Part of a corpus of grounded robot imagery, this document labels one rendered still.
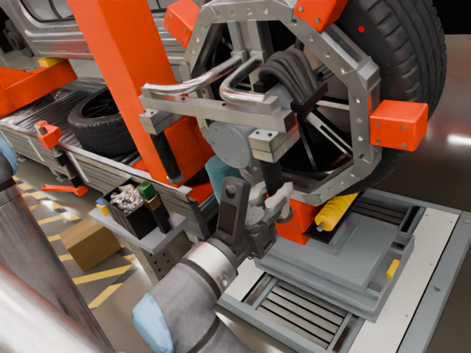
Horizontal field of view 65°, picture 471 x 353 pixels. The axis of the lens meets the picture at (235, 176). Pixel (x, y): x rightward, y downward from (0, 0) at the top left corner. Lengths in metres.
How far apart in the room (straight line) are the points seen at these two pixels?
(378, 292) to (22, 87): 2.64
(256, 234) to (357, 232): 0.83
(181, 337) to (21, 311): 0.21
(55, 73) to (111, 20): 2.06
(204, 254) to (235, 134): 0.31
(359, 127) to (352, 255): 0.66
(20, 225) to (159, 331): 0.34
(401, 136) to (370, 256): 0.67
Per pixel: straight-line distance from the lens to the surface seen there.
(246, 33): 0.88
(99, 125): 2.27
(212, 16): 0.92
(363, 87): 0.77
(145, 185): 1.20
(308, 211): 1.13
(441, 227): 1.70
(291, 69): 0.70
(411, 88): 0.85
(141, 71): 1.21
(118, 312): 1.82
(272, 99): 0.66
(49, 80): 3.17
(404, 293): 1.48
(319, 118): 1.00
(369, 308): 1.33
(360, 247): 1.41
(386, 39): 0.82
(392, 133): 0.80
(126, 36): 1.19
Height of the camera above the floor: 1.28
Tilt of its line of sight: 35 degrees down
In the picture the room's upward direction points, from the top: 17 degrees counter-clockwise
